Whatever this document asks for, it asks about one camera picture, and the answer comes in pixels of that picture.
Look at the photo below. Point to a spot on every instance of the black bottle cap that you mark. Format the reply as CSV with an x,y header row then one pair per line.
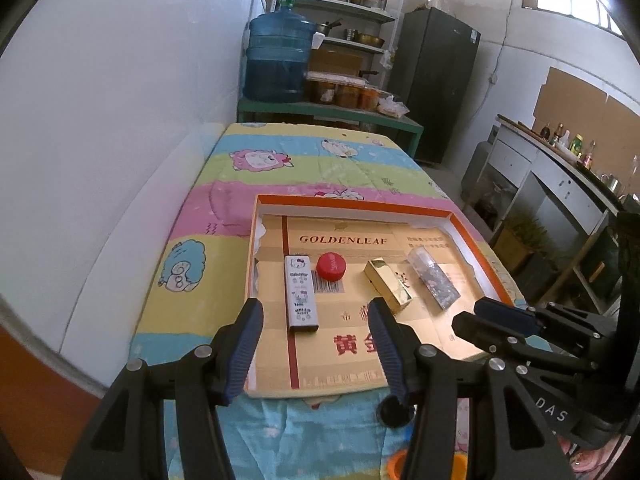
x,y
391,413

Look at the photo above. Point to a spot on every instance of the clear glitter lighter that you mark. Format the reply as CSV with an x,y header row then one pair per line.
x,y
433,277

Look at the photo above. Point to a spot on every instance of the gold lighter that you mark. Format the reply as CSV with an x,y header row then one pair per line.
x,y
386,282

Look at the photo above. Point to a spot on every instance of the orange rimmed cardboard tray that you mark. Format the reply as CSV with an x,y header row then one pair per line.
x,y
340,356

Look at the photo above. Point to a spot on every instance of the cardboard sheet on wall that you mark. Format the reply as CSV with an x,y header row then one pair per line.
x,y
583,108

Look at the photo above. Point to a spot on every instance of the potted green plant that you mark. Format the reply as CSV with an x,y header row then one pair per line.
x,y
520,237

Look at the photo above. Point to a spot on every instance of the white metal shelf rack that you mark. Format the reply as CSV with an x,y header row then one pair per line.
x,y
366,28

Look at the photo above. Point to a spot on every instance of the colourful cartoon bed sheet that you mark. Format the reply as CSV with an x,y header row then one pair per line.
x,y
199,286

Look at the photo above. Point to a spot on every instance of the plastic bag on table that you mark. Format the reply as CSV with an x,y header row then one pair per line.
x,y
389,107

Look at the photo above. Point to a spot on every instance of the green side table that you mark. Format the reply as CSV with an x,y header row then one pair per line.
x,y
247,108

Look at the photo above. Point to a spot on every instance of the white kitchen counter cabinet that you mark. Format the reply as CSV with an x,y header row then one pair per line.
x,y
515,170

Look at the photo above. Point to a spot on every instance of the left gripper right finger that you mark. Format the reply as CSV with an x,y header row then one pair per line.
x,y
396,345

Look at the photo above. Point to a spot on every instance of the red bottle cap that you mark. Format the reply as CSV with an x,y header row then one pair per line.
x,y
331,266

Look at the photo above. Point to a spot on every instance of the orange bottle cap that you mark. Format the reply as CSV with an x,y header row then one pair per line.
x,y
397,465

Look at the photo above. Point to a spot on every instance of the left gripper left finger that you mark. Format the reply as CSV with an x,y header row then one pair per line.
x,y
234,349

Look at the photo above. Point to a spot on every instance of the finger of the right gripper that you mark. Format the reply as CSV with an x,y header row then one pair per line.
x,y
505,341
572,330

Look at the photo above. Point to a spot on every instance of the blue water jug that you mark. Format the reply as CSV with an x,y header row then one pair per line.
x,y
278,54

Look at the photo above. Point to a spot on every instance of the cardboard box on table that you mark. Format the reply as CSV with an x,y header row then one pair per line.
x,y
333,62

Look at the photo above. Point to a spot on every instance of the white cartoon lighter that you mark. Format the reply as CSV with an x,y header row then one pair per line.
x,y
299,294

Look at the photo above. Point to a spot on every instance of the dark refrigerator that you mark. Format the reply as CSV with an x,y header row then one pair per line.
x,y
432,69

